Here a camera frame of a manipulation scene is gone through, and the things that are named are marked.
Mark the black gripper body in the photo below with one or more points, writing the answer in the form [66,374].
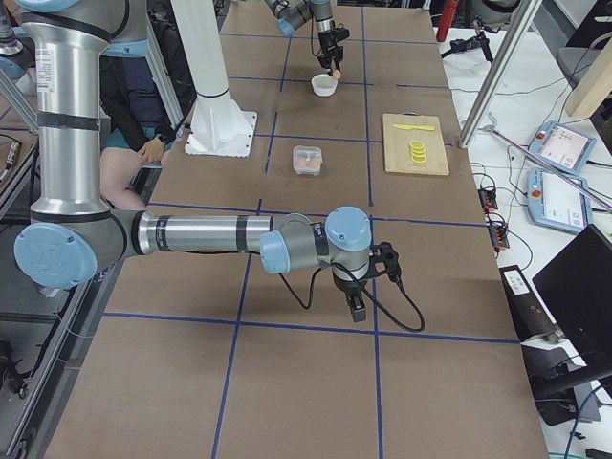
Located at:
[328,40]
[350,286]

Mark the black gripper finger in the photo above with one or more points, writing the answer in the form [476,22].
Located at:
[326,63]
[356,306]
[337,59]

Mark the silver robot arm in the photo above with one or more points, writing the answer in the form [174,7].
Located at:
[290,18]
[74,234]

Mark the clear plastic egg box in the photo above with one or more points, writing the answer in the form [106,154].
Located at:
[308,153]

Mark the black box with label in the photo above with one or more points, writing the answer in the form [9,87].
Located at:
[529,316]

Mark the white ceramic bowl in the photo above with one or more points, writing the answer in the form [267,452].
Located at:
[324,85]

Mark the yellow plastic knife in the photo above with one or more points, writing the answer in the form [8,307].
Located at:
[427,128]

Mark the bamboo cutting board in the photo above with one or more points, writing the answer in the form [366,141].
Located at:
[396,149]

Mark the red fire extinguisher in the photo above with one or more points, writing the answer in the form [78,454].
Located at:
[446,20]

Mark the orange relay module lower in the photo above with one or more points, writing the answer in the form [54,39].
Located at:
[498,232]

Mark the orange relay module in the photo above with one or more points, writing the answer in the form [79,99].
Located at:
[498,232]
[487,198]

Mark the orange relay module upper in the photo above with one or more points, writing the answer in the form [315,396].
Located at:
[487,198]

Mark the long metal grabber rod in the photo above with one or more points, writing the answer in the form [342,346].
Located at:
[489,128]

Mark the seated person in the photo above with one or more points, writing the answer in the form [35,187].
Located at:
[141,133]

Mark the black laptop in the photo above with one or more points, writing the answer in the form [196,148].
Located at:
[575,286]

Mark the lower teach pendant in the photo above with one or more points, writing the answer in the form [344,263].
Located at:
[553,203]

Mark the teach pendant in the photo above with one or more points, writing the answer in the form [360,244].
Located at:
[562,146]
[553,203]

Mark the upper teach pendant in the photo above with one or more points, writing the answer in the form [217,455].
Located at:
[562,146]

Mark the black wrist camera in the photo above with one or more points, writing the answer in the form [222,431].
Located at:
[341,33]
[384,260]

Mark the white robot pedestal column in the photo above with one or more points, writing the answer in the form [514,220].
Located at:
[219,127]

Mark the aluminium frame post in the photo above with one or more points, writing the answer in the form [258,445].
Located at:
[523,18]

